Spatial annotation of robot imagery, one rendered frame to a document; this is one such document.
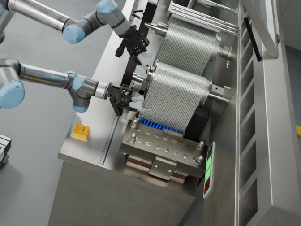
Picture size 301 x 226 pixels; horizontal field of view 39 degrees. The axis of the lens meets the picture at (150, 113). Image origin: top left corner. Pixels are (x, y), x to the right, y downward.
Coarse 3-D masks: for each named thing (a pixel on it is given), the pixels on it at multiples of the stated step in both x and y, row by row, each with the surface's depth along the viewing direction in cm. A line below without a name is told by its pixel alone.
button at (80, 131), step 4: (76, 124) 206; (80, 124) 206; (76, 128) 204; (80, 128) 204; (84, 128) 205; (88, 128) 206; (76, 132) 202; (80, 132) 202; (84, 132) 203; (88, 132) 204; (76, 136) 203; (80, 136) 202; (84, 136) 202
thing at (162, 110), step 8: (152, 96) 197; (160, 96) 196; (144, 104) 200; (152, 104) 200; (160, 104) 199; (168, 104) 198; (176, 104) 197; (184, 104) 197; (144, 112) 204; (152, 112) 203; (160, 112) 202; (168, 112) 201; (176, 112) 200; (184, 112) 200; (192, 112) 199; (144, 120) 207; (152, 120) 206; (160, 120) 205; (168, 120) 204; (176, 120) 204; (184, 120) 203; (176, 128) 207; (184, 128) 206
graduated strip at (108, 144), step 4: (116, 116) 221; (116, 120) 219; (112, 124) 216; (116, 124) 217; (112, 128) 214; (112, 132) 212; (108, 136) 209; (112, 136) 210; (108, 140) 207; (108, 144) 206; (104, 148) 203; (108, 148) 204; (104, 152) 201; (104, 156) 200; (100, 160) 197; (104, 160) 198; (100, 164) 196
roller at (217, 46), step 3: (219, 36) 207; (219, 39) 205; (216, 42) 204; (219, 42) 204; (216, 45) 204; (216, 48) 204; (213, 51) 204; (216, 51) 204; (213, 54) 205; (210, 57) 207; (213, 57) 206; (210, 60) 208
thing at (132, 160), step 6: (132, 156) 197; (132, 162) 200; (138, 162) 200; (144, 162) 199; (150, 162) 198; (144, 168) 201; (174, 174) 201; (180, 174) 200; (186, 174) 199; (180, 180) 203
